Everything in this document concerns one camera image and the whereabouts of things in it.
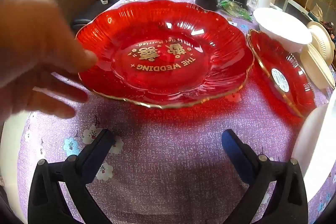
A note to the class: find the purple floral tablecloth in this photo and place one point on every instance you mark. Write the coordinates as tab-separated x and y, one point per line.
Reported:
170	148

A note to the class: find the green plastic wrapper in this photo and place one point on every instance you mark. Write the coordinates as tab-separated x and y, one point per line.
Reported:
236	11

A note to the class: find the white foam bowl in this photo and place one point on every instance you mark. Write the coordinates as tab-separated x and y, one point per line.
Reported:
315	140
281	24

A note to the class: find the person's right hand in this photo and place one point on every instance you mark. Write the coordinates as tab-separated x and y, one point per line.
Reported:
31	43

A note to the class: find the large red plate gold print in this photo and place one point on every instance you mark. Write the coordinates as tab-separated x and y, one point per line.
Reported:
162	82

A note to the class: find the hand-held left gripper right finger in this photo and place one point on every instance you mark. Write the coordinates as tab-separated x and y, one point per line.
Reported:
233	150

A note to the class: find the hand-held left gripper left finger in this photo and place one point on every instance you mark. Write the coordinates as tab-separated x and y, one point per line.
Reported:
98	145

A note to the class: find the beige ribbed plastic bowl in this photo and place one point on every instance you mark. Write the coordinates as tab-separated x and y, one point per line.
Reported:
315	66
321	35

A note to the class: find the red plate with round label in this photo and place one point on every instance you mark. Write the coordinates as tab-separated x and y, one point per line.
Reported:
296	90

